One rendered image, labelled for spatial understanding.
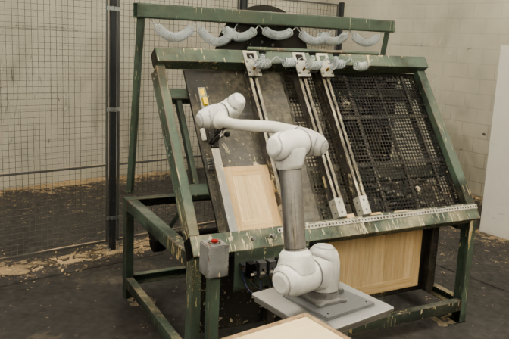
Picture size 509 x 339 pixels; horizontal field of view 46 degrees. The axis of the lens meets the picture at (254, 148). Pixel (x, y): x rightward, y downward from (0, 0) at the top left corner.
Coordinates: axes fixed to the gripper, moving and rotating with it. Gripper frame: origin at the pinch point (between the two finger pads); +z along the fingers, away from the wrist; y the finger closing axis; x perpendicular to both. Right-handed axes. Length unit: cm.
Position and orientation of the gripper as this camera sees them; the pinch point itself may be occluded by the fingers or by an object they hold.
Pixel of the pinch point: (213, 140)
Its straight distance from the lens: 349.1
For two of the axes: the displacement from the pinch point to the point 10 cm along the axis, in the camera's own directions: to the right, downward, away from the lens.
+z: -3.9, 5.3, 7.5
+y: -0.1, 8.1, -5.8
